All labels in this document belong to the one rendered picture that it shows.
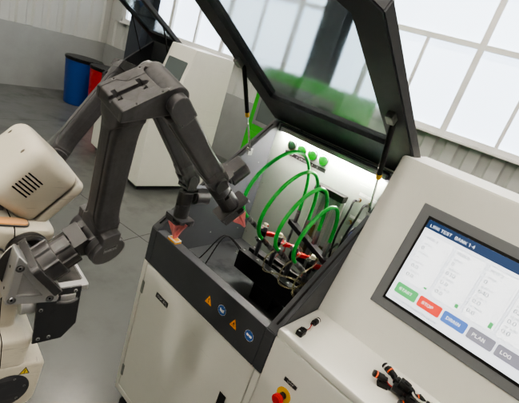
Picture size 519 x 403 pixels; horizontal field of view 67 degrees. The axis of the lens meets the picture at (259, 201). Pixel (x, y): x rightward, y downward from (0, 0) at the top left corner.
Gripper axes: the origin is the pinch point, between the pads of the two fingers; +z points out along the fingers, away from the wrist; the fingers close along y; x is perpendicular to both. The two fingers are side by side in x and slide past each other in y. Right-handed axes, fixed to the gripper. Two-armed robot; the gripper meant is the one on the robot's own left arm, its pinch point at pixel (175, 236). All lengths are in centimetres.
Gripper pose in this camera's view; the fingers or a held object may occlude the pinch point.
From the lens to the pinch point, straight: 157.0
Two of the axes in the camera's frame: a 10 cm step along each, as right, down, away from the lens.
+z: -2.9, 9.0, 3.4
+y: -7.0, -4.4, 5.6
